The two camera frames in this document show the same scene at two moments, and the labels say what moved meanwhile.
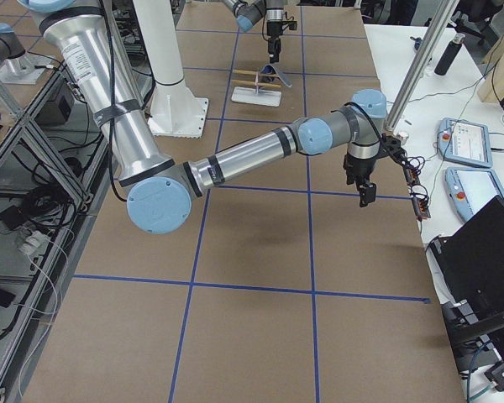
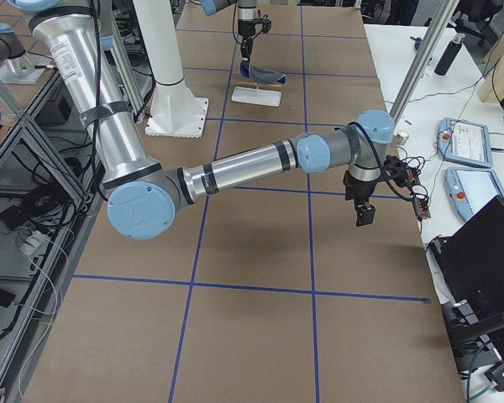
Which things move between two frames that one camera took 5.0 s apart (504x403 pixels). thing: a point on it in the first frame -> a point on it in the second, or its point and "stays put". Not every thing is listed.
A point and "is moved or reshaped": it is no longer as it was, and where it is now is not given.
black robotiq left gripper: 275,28 -> 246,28
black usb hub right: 421,207 stays put
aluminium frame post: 443,18 stays put
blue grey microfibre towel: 270,69 is moved or reshaped
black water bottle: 449,55 stays put
